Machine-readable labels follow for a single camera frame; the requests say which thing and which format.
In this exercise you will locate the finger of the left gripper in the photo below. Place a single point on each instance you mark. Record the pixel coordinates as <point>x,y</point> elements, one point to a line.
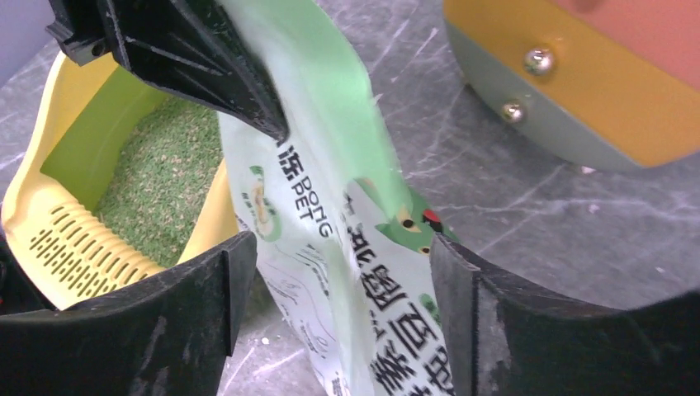
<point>186,48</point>

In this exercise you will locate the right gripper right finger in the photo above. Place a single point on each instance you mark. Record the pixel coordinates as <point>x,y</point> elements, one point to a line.
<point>506,335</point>

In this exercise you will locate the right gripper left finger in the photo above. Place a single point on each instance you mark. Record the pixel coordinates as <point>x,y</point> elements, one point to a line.
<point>168,334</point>

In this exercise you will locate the green cat litter bag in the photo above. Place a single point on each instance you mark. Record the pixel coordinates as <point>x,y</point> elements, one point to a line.
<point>343,242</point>

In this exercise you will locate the round cream drawer cabinet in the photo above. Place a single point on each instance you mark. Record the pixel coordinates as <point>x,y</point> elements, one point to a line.
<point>611,85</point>

